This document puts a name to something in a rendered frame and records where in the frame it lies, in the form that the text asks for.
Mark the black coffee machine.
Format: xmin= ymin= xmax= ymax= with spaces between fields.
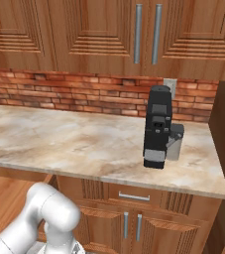
xmin=143 ymin=84 xmax=185 ymax=170

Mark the grey wall cupboard handle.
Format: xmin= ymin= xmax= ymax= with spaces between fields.
xmin=133 ymin=3 xmax=144 ymax=64
xmin=151 ymin=3 xmax=164 ymax=65

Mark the wooden drawer front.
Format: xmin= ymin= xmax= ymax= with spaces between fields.
xmin=107 ymin=183 xmax=164 ymax=208

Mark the dark wooden tall cabinet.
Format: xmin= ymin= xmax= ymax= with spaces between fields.
xmin=201 ymin=80 xmax=225 ymax=254

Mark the wooden base cupboard door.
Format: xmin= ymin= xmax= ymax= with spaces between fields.
xmin=73 ymin=204 xmax=134 ymax=254
xmin=132 ymin=208 xmax=201 ymax=254

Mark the wooden wall cupboard door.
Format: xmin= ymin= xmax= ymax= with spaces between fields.
xmin=0 ymin=0 xmax=58 ymax=71
xmin=143 ymin=0 xmax=225 ymax=82
xmin=48 ymin=0 xmax=146 ymax=77

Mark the grey drawer handle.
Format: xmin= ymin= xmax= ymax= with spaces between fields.
xmin=118 ymin=190 xmax=151 ymax=202

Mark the grey wall socket plate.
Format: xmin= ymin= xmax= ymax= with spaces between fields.
xmin=163 ymin=77 xmax=178 ymax=101

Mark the grey base cupboard handle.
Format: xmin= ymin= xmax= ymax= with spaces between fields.
xmin=123 ymin=211 xmax=130 ymax=240
xmin=135 ymin=213 xmax=143 ymax=242

